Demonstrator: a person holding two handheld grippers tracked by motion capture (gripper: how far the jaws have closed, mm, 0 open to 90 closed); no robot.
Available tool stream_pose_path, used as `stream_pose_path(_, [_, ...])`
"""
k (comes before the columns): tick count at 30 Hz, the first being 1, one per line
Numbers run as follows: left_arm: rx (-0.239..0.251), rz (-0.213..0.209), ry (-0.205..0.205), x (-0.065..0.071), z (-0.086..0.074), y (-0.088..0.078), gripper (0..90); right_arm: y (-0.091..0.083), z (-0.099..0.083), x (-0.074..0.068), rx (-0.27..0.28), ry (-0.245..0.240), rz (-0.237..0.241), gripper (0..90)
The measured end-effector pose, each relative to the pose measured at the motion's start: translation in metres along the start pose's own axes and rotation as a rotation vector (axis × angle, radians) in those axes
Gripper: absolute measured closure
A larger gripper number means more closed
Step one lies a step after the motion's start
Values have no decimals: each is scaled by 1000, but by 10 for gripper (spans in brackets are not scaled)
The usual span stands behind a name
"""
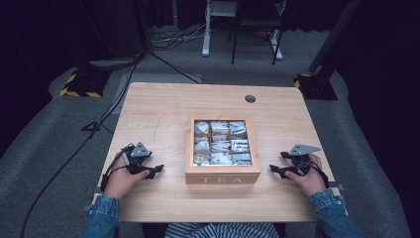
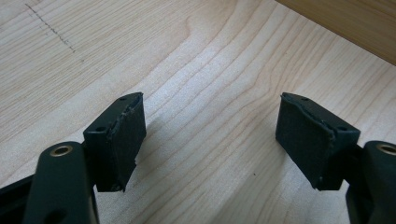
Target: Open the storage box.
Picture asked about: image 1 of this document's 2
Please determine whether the hand-held gripper cable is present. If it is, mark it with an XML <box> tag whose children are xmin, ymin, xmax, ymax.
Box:
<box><xmin>308</xmin><ymin>161</ymin><xmax>331</xmax><ymax>190</ymax></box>
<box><xmin>99</xmin><ymin>144</ymin><xmax>136</xmax><ymax>192</ymax></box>

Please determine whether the group of tea bag packets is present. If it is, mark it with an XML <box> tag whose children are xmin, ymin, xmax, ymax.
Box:
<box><xmin>193</xmin><ymin>120</ymin><xmax>253</xmax><ymax>167</ymax></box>

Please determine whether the person's striped shirt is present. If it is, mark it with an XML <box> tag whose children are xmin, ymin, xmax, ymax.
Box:
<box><xmin>163</xmin><ymin>221</ymin><xmax>280</xmax><ymax>238</ymax></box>

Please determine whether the black yellow striped stand base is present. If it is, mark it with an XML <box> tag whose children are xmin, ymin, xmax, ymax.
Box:
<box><xmin>293</xmin><ymin>72</ymin><xmax>339</xmax><ymax>101</ymax></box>
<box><xmin>58</xmin><ymin>67</ymin><xmax>112</xmax><ymax>99</ymax></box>

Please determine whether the slanted black stand pole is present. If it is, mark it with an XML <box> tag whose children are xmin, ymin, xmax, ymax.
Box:
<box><xmin>308</xmin><ymin>0</ymin><xmax>363</xmax><ymax>75</ymax></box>

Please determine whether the thin black floor cable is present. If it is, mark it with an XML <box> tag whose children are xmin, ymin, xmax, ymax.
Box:
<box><xmin>148</xmin><ymin>50</ymin><xmax>213</xmax><ymax>85</ymax></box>

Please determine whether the person's right hand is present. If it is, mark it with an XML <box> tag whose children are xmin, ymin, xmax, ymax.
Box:
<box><xmin>284</xmin><ymin>153</ymin><xmax>327</xmax><ymax>198</ymax></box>

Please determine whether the person's left hand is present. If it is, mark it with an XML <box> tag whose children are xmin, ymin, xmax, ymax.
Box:
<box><xmin>103</xmin><ymin>152</ymin><xmax>152</xmax><ymax>200</ymax></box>

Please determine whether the white desk frame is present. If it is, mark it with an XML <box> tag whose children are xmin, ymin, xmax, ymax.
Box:
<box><xmin>201</xmin><ymin>0</ymin><xmax>285</xmax><ymax>61</ymax></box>

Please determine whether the bundle of floor cables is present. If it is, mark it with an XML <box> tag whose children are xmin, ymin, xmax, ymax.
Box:
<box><xmin>151</xmin><ymin>16</ymin><xmax>217</xmax><ymax>52</ymax></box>

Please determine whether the left hand-held gripper cable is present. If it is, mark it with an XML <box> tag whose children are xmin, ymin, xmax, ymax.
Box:
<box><xmin>99</xmin><ymin>144</ymin><xmax>136</xmax><ymax>192</ymax></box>

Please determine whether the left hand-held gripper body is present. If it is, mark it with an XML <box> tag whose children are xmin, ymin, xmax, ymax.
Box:
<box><xmin>123</xmin><ymin>141</ymin><xmax>154</xmax><ymax>176</ymax></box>

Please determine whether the long black floor cable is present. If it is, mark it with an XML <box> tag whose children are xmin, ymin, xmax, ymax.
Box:
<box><xmin>19</xmin><ymin>54</ymin><xmax>145</xmax><ymax>238</ymax></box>

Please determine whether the wooden tea box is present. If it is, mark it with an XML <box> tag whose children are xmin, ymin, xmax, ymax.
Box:
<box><xmin>184</xmin><ymin>114</ymin><xmax>263</xmax><ymax>185</ymax></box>

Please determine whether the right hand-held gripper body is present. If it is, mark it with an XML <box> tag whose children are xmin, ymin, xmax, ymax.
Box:
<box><xmin>286</xmin><ymin>143</ymin><xmax>322</xmax><ymax>177</ymax></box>

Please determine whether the black metal chair frame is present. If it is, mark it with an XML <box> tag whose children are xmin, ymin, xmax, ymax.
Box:
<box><xmin>230</xmin><ymin>0</ymin><xmax>287</xmax><ymax>66</ymax></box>

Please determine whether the right hand-held gripper cable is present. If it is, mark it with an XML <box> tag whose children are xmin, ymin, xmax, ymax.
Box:
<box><xmin>308</xmin><ymin>161</ymin><xmax>331</xmax><ymax>190</ymax></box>

